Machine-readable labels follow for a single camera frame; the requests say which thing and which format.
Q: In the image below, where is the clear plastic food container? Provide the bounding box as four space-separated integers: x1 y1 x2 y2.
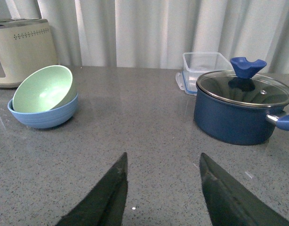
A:
176 51 233 95

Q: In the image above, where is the blue bowl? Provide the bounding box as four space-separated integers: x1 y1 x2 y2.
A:
8 94 78 129

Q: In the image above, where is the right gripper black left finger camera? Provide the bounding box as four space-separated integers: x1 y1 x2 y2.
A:
57 152 128 226

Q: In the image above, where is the cream two-slot toaster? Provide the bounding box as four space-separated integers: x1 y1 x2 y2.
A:
0 18 59 88

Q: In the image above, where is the glass pot lid blue knob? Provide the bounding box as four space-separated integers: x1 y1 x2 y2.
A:
197 57 289 107

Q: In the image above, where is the blue pot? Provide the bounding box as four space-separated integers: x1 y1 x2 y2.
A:
194 89 289 145

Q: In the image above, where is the green bowl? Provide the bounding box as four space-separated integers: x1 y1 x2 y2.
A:
13 65 77 113

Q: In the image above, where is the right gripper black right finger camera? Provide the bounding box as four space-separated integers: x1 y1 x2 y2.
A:
199 153 289 226

